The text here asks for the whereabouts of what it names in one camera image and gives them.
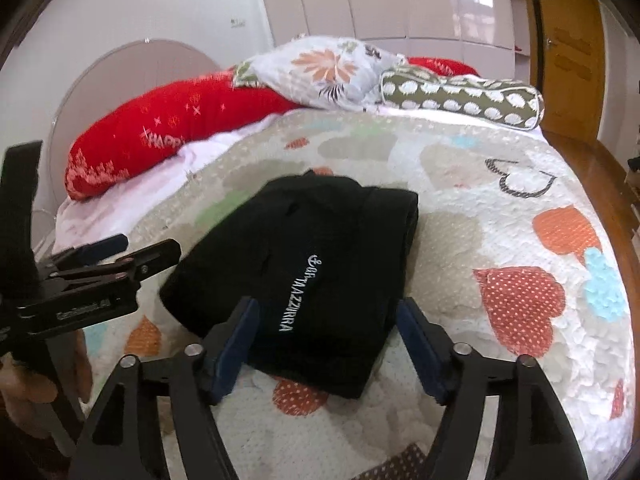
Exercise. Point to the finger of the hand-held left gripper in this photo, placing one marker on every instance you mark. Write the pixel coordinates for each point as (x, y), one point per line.
(95, 251)
(150, 262)

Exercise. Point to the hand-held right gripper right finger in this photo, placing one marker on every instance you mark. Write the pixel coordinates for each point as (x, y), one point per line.
(421, 347)

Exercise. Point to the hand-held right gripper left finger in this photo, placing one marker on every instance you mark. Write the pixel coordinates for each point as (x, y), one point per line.
(235, 347)

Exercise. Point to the black pants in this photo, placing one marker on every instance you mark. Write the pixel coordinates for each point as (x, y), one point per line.
(300, 230)

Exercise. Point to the person's left hand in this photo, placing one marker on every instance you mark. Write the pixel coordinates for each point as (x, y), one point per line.
(22, 392)

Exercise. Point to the heart print quilt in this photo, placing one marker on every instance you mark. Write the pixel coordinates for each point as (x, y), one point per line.
(450, 240)

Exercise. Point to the long red pillow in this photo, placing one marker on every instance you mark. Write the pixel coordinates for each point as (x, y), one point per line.
(150, 115)

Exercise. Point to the round white headboard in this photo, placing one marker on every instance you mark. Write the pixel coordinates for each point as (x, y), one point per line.
(125, 65)

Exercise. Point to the olive bolster with white print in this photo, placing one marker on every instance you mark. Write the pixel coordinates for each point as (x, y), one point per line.
(460, 95)

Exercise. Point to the white floral pillow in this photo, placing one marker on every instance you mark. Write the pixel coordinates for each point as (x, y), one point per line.
(320, 65)

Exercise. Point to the wooden door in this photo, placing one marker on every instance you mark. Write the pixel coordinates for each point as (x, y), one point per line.
(570, 85)

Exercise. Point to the glossy white wardrobe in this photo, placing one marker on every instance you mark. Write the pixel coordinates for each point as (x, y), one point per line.
(400, 0)

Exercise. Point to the white wall socket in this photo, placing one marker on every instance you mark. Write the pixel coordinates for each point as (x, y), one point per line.
(239, 23)

